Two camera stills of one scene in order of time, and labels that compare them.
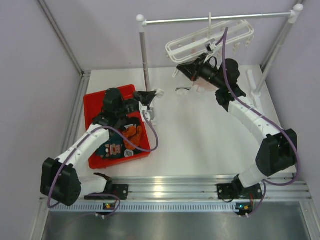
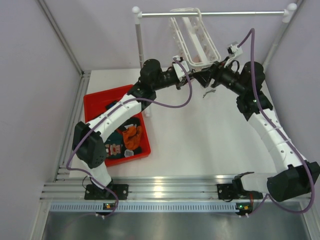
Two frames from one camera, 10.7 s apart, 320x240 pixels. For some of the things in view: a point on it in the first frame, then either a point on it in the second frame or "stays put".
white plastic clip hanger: x=220 y=37 -> x=194 y=40
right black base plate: x=236 y=191 stays put
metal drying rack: x=293 y=15 -> x=289 y=10
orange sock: x=135 y=135 stays put
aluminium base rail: x=200 y=187 stays put
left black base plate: x=120 y=190 stays put
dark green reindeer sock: x=113 y=148 stays put
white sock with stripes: x=182 y=92 -> x=209 y=89
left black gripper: x=145 y=97 -> x=182 y=81
